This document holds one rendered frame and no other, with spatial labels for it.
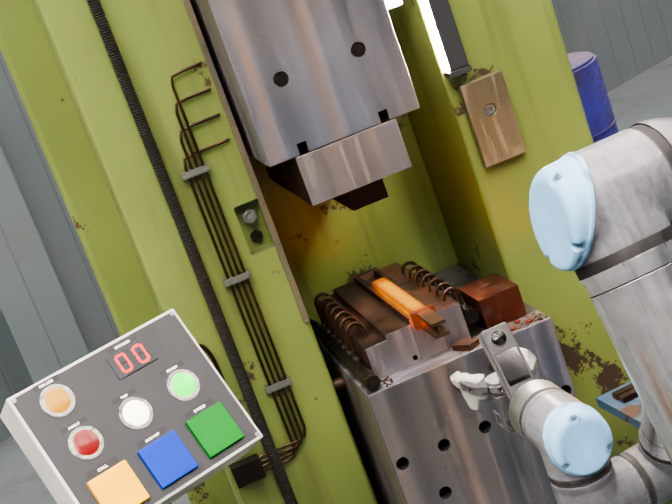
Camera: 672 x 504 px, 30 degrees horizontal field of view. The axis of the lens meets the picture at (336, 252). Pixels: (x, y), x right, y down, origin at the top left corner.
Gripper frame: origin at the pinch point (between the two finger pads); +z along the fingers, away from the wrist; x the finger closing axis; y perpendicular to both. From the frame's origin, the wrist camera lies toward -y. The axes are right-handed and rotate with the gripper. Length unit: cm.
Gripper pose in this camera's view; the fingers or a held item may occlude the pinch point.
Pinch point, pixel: (483, 360)
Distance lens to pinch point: 205.8
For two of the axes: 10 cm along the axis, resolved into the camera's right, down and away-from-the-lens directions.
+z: -2.4, -1.7, 9.6
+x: 9.1, -3.8, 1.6
